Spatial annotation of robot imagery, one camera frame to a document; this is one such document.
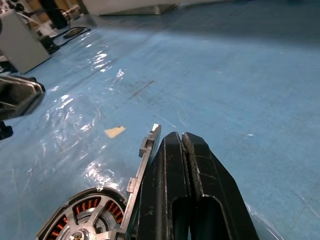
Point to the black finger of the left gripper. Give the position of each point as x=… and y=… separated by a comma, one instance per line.
x=17, y=97
x=4, y=130

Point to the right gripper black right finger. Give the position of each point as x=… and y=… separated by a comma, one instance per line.
x=215, y=185

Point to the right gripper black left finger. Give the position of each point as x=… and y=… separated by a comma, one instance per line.
x=160, y=190

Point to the grey motor cover circuit board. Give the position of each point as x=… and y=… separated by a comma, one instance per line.
x=142, y=175

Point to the black spoked rotor wheel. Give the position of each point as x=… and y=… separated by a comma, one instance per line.
x=82, y=225

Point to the grey box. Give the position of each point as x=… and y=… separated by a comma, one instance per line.
x=20, y=42

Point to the tan paper scrap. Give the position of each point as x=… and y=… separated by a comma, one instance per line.
x=114, y=131

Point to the white panel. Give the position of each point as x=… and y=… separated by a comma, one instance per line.
x=130, y=6

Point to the dark upright post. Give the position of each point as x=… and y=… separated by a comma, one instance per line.
x=55, y=13

